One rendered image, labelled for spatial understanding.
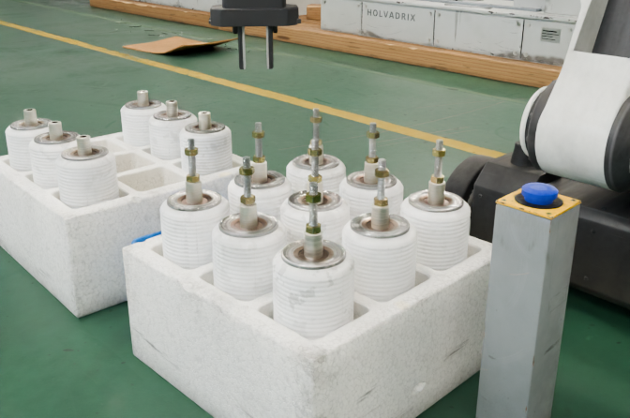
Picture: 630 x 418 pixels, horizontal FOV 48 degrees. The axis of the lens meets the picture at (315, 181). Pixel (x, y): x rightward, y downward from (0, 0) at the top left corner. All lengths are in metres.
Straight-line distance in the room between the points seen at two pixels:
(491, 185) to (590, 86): 0.31
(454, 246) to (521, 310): 0.15
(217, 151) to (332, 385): 0.62
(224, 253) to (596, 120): 0.52
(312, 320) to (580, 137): 0.45
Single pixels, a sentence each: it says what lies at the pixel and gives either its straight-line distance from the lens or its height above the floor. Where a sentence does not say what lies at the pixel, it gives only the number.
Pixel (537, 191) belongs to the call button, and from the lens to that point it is 0.83.
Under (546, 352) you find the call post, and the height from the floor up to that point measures 0.13.
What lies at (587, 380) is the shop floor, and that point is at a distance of 1.12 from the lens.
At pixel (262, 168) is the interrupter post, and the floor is 0.27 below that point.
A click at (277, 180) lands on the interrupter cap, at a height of 0.25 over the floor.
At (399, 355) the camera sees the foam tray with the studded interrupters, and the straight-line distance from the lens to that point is 0.90.
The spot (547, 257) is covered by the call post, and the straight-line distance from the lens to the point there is 0.83.
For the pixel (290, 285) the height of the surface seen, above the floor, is 0.23.
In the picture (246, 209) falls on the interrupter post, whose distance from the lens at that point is 0.89.
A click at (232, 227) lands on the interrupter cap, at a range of 0.90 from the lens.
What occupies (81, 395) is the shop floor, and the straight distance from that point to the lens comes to 1.07.
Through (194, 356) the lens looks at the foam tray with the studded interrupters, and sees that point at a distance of 0.97.
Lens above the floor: 0.61
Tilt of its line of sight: 20 degrees down
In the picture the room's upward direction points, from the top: straight up
